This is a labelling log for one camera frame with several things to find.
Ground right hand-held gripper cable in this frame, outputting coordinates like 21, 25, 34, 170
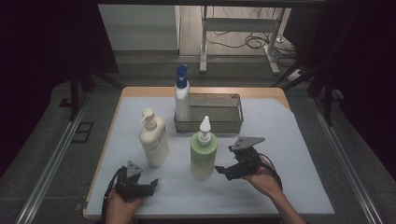
258, 152, 284, 192

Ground white bottle with blue pump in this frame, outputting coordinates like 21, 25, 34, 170
174, 63, 191, 123

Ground green pump bottle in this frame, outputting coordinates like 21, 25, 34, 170
190, 116, 219, 181

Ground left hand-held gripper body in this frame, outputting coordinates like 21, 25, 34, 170
115, 160, 150, 202

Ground black cables on floor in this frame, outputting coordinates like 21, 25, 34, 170
205, 6, 300, 68

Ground black metal stand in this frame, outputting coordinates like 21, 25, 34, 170
68, 62, 124, 122
270, 8, 337, 127

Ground cream pump bottle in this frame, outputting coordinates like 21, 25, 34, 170
138, 107, 171, 169

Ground pale blue table mat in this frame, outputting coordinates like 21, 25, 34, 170
84, 96, 335, 217

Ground hand-held gripper cable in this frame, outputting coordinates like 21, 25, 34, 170
102, 167, 126, 224
258, 152, 284, 192

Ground white metal desk frame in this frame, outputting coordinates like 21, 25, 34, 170
199, 6, 286, 76

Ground white cabinet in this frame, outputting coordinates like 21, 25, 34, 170
97, 4, 181, 52

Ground aluminium rail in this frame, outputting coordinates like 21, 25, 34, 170
15, 92, 92, 224
309, 96, 383, 224

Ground left hand-held gripper cable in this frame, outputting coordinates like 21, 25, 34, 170
102, 167, 126, 224

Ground person's left hand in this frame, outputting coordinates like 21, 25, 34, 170
106, 189, 145, 224

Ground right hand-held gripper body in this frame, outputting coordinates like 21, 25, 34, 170
228, 136, 266, 179

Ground metal mesh basket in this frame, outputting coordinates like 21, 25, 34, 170
173, 91, 245, 134

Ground black curtain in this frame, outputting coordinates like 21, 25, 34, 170
0, 0, 120, 178
283, 0, 396, 181

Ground white power strip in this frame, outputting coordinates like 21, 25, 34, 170
288, 69, 304, 82

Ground person's right hand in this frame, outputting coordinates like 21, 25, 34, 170
244, 155, 283, 201

